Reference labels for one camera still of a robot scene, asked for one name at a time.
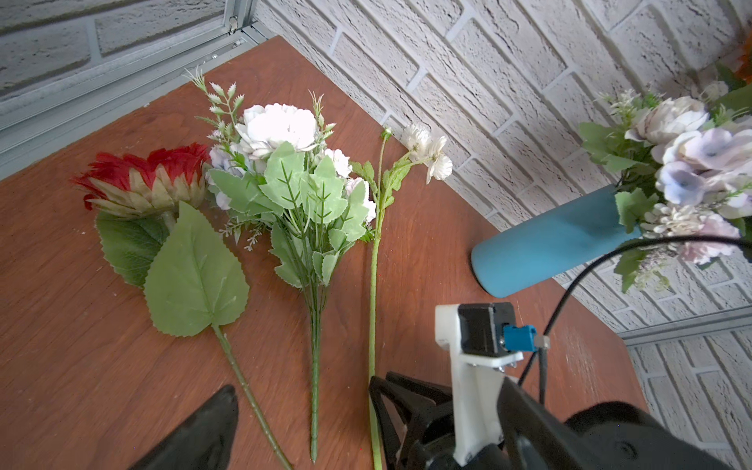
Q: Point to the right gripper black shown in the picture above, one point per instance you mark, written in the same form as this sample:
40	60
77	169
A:
420	431

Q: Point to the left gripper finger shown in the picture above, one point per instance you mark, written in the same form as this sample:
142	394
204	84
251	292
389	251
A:
204	440

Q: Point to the red gerbera flower stem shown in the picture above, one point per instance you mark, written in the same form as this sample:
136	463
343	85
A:
153	234

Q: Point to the teal ceramic vase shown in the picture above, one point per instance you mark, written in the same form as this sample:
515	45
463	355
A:
551	243

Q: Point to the white pink flower bunch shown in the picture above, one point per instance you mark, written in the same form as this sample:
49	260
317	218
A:
271	167

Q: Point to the white lilac flower bouquet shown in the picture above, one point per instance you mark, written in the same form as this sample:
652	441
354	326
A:
684	177

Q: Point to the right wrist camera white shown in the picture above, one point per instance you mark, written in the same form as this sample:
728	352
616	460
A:
482	340

